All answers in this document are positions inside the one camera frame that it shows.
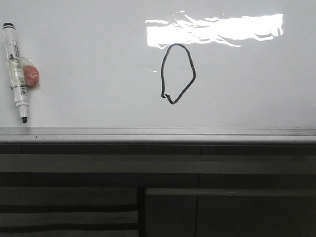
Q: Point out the red round magnet taped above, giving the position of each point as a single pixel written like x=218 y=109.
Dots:
x=31 y=76

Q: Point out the grey cabinet with drawers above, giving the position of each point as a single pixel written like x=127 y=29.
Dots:
x=157 y=191

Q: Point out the white whiteboard with aluminium frame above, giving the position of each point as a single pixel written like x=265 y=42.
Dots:
x=165 y=71

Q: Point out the white whiteboard marker pen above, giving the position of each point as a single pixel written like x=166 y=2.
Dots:
x=15 y=64

